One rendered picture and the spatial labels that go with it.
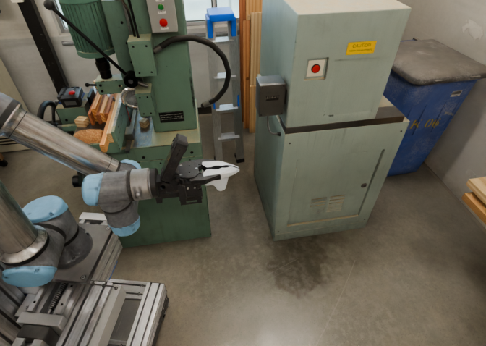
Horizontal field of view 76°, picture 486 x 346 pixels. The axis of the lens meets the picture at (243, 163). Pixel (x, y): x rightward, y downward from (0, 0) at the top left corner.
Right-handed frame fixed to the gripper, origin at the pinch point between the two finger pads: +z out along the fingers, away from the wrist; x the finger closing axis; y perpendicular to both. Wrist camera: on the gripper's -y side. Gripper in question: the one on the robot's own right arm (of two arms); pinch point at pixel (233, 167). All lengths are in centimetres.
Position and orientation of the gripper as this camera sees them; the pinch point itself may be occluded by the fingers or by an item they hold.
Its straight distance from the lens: 76.4
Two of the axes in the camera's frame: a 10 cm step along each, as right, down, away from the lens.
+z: 9.9, -1.0, 1.2
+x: 1.6, 5.5, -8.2
